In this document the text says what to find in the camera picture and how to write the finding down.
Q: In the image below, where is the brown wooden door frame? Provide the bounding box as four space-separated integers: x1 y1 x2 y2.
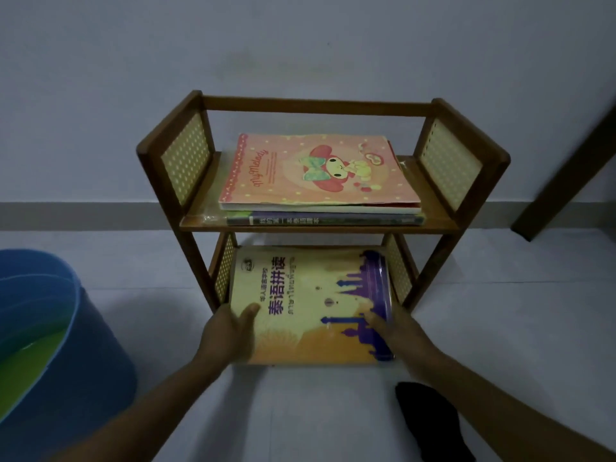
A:
510 105 616 242

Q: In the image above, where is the blue plastic bucket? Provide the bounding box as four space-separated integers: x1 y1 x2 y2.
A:
0 249 138 462

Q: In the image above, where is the yellow and purple book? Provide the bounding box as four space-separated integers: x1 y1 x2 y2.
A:
229 246 396 366

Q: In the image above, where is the person's right hand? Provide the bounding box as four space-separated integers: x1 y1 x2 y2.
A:
363 304 444 382

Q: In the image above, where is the person's left hand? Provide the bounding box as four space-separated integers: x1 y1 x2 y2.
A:
193 303 261 377

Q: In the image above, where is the pink cartoon book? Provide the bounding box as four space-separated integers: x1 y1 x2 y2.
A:
218 133 422 210

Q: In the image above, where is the clear plastic sleeve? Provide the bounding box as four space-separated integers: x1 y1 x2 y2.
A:
184 213 230 226

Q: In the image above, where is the person's left forearm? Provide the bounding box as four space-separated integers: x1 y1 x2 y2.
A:
47 355 237 462

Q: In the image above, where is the white-edged book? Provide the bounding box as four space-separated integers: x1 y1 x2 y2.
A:
222 202 423 215

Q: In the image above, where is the person's right forearm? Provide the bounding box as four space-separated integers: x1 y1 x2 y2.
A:
409 348 616 462

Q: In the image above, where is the brown wooden two-tier shelf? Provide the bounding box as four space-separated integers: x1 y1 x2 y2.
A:
136 90 511 314

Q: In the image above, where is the dark book with green spine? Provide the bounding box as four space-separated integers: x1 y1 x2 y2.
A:
226 210 426 227

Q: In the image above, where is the green liquid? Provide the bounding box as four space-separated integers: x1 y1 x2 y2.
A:
0 329 68 421

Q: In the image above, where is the thin red book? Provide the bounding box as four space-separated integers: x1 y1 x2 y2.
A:
386 139 422 209

